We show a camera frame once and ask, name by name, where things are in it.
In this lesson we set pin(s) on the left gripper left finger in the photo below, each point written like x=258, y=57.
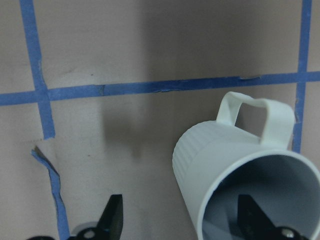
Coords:
x=111, y=222

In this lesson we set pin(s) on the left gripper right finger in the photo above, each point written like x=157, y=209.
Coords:
x=253, y=223

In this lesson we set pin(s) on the white ribbed mug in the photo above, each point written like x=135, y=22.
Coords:
x=214, y=162

